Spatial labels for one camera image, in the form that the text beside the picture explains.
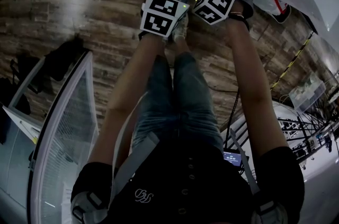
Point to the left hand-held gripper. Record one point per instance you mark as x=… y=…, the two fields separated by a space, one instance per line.
x=159 y=21

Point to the person's right forearm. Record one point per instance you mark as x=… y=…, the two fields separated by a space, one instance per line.
x=249 y=58

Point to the person's left forearm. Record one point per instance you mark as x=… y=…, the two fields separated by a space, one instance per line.
x=135 y=72

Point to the light shoe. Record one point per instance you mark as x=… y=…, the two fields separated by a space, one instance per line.
x=180 y=29

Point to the yellow black floor tape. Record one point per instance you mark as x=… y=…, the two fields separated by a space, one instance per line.
x=291 y=62

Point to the blue jeans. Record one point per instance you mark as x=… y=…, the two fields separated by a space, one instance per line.
x=185 y=101

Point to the black office chair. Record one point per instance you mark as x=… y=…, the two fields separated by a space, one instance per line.
x=66 y=58

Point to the clear plastic box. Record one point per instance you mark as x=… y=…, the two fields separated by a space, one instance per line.
x=307 y=94

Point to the black metal rack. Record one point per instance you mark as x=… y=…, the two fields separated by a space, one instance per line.
x=304 y=125

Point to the black display device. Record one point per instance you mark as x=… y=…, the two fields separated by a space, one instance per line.
x=231 y=158

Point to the black buttoned shirt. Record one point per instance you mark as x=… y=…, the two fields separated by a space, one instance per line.
x=206 y=191

